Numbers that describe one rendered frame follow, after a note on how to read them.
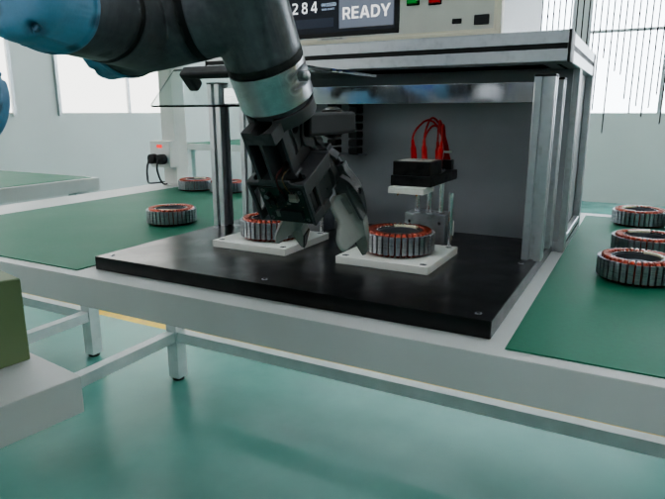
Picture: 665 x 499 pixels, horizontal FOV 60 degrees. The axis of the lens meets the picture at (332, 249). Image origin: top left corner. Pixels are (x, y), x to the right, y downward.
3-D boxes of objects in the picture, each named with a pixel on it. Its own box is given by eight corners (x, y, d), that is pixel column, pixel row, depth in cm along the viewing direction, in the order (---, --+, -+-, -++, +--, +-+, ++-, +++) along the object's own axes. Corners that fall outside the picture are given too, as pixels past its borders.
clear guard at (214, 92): (279, 106, 79) (278, 60, 78) (150, 107, 90) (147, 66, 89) (376, 108, 107) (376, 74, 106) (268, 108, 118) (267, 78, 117)
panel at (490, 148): (557, 242, 104) (573, 68, 97) (257, 213, 134) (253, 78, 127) (558, 241, 105) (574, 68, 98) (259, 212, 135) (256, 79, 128)
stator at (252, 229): (288, 245, 96) (287, 223, 95) (229, 240, 100) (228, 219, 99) (313, 232, 106) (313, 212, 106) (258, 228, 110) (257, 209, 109)
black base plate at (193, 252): (490, 340, 65) (491, 321, 64) (95, 269, 94) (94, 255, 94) (550, 252, 105) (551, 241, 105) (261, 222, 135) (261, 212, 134)
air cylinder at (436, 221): (443, 246, 101) (444, 215, 100) (403, 242, 104) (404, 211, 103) (452, 240, 105) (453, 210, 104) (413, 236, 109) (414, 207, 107)
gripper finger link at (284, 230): (266, 262, 72) (265, 209, 65) (288, 232, 75) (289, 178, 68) (288, 271, 71) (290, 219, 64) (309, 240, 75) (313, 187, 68)
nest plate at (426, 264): (427, 275, 82) (427, 267, 82) (334, 262, 89) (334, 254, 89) (457, 253, 95) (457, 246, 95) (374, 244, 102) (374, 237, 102)
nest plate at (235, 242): (285, 256, 94) (285, 249, 93) (212, 247, 100) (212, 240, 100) (329, 239, 106) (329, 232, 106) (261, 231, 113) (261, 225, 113)
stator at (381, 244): (420, 262, 85) (421, 238, 84) (351, 253, 90) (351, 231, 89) (442, 248, 94) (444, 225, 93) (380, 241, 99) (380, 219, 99)
